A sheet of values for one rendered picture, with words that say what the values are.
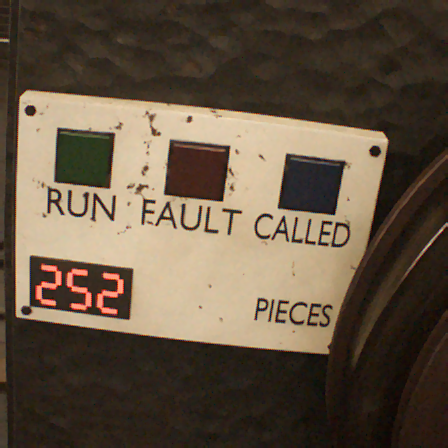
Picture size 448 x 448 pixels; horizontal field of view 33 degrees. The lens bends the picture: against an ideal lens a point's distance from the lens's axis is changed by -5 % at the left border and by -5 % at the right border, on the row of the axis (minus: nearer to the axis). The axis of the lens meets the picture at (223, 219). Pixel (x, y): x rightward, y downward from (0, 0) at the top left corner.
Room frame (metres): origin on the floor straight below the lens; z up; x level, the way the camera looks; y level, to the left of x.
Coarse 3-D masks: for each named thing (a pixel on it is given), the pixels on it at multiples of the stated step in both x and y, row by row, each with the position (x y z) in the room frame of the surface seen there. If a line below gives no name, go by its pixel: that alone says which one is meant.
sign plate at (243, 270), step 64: (64, 128) 0.50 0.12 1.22; (128, 128) 0.51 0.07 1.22; (192, 128) 0.51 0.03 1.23; (256, 128) 0.51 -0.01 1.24; (320, 128) 0.52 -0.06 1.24; (64, 192) 0.51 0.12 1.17; (128, 192) 0.51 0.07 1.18; (256, 192) 0.51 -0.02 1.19; (64, 256) 0.51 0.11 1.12; (128, 256) 0.51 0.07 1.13; (192, 256) 0.51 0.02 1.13; (256, 256) 0.51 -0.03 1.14; (320, 256) 0.51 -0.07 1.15; (64, 320) 0.51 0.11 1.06; (128, 320) 0.51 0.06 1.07; (192, 320) 0.51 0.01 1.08; (256, 320) 0.51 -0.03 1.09; (320, 320) 0.51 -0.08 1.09
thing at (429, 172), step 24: (432, 168) 0.45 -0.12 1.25; (408, 192) 0.45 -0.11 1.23; (408, 216) 0.45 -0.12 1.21; (384, 240) 0.45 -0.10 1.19; (360, 264) 0.45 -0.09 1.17; (360, 288) 0.45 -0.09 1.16; (336, 336) 0.45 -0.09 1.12; (336, 360) 0.45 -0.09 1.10; (336, 384) 0.45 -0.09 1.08; (336, 408) 0.45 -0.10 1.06
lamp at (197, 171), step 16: (176, 144) 0.50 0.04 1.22; (176, 160) 0.50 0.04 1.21; (192, 160) 0.50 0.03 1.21; (208, 160) 0.50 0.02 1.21; (224, 160) 0.51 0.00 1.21; (176, 176) 0.50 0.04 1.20; (192, 176) 0.50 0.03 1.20; (208, 176) 0.50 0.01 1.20; (176, 192) 0.50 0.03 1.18; (192, 192) 0.50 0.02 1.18; (208, 192) 0.50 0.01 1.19
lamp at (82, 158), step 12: (60, 144) 0.50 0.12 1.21; (72, 144) 0.50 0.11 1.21; (84, 144) 0.50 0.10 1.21; (96, 144) 0.50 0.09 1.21; (108, 144) 0.50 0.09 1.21; (60, 156) 0.50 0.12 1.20; (72, 156) 0.50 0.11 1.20; (84, 156) 0.50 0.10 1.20; (96, 156) 0.50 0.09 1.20; (108, 156) 0.50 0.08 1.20; (60, 168) 0.50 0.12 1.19; (72, 168) 0.50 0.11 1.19; (84, 168) 0.50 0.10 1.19; (96, 168) 0.50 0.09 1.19; (72, 180) 0.50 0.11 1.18; (84, 180) 0.50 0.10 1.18; (96, 180) 0.50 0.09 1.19
